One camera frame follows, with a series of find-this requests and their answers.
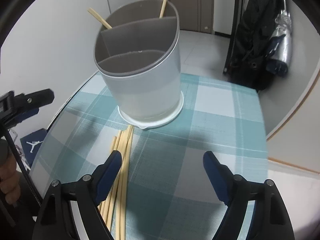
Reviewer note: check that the white utensil holder cup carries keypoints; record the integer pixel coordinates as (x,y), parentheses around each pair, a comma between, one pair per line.
(139,59)

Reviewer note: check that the teal plaid tablecloth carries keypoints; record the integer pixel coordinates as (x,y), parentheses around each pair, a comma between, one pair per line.
(169,195)

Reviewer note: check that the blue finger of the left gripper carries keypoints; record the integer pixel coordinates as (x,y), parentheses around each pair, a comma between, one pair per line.
(38,99)

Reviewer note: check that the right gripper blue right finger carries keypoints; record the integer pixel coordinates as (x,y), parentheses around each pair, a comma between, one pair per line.
(270,219)

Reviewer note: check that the silver folded umbrella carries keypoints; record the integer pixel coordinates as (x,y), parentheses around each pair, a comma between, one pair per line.
(279,50)

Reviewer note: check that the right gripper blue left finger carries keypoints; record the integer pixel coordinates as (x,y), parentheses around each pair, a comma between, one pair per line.
(55,219)

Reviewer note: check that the black hanging jacket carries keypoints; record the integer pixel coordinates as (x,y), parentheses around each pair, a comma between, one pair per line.
(249,57)

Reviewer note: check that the person left hand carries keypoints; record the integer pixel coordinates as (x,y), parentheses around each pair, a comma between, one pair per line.
(10,180)

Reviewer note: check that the navy jordan shoe box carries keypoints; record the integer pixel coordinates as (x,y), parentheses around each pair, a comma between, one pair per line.
(31,144)

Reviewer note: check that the grey entrance door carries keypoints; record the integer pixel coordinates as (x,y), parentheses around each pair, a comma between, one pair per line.
(195,15)

